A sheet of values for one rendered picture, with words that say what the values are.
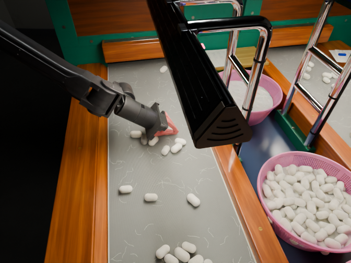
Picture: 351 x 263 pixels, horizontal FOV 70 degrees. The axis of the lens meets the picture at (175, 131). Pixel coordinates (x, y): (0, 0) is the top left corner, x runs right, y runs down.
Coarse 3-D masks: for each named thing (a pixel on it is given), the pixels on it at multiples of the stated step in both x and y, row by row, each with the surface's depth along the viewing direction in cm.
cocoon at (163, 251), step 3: (162, 246) 52; (165, 246) 52; (168, 246) 52; (159, 249) 52; (162, 249) 51; (165, 249) 51; (168, 249) 52; (156, 252) 51; (159, 252) 51; (162, 252) 51; (165, 252) 51; (168, 252) 52; (156, 255) 51; (159, 255) 51; (162, 255) 51; (165, 255) 52; (159, 258) 51
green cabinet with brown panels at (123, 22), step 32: (64, 0) 86; (96, 0) 90; (128, 0) 92; (256, 0) 99; (288, 0) 103; (320, 0) 106; (64, 32) 94; (96, 32) 97; (128, 32) 99; (224, 32) 107
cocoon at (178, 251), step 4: (176, 248) 52; (180, 248) 52; (176, 252) 51; (180, 252) 51; (184, 252) 51; (176, 256) 51; (180, 256) 51; (184, 256) 50; (188, 256) 51; (184, 260) 50; (188, 260) 51
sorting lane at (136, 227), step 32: (160, 64) 108; (160, 96) 92; (128, 128) 80; (128, 160) 70; (160, 160) 70; (192, 160) 70; (160, 192) 63; (192, 192) 63; (224, 192) 63; (128, 224) 57; (160, 224) 57; (192, 224) 57; (224, 224) 57; (128, 256) 52; (192, 256) 52; (224, 256) 52
